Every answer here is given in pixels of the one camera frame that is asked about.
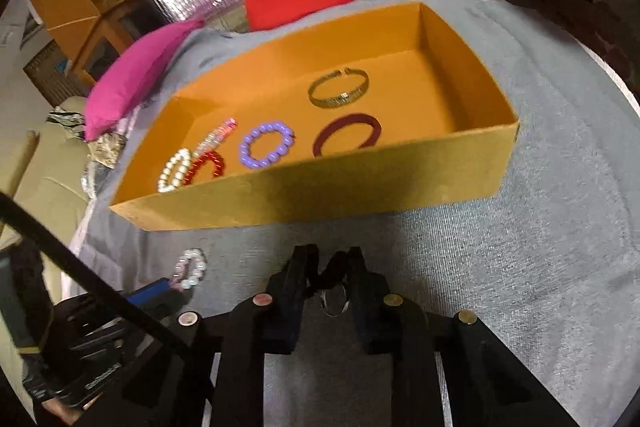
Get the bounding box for orange cardboard tray box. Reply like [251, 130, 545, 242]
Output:
[112, 2, 520, 231]

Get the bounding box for purple bead bracelet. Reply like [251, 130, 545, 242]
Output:
[238, 120, 296, 171]

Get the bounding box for pale iridescent bead bracelet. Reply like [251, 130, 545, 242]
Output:
[170, 248, 208, 291]

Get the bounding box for white pearl bracelet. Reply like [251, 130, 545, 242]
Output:
[156, 147, 194, 194]

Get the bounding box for red bead bracelet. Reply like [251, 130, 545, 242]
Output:
[185, 150, 228, 186]

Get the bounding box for magenta pillow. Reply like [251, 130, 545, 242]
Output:
[85, 20, 204, 141]

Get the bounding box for patterned crumpled fabric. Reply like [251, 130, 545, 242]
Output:
[47, 106, 126, 195]

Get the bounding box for dark maroon bangle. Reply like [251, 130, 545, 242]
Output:
[311, 113, 382, 157]

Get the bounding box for beige leather sofa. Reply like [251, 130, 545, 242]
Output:
[1, 115, 89, 244]

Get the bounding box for gold cuff bangle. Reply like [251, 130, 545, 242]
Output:
[307, 67, 370, 109]

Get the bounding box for grey bed blanket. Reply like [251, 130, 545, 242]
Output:
[72, 0, 639, 426]

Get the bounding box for pink crystal bracelet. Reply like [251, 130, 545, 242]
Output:
[192, 117, 238, 158]

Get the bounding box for black cable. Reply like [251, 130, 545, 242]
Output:
[0, 190, 196, 353]

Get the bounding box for silver ring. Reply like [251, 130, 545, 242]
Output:
[319, 285, 350, 318]

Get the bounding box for left hand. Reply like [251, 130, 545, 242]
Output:
[41, 398, 84, 426]

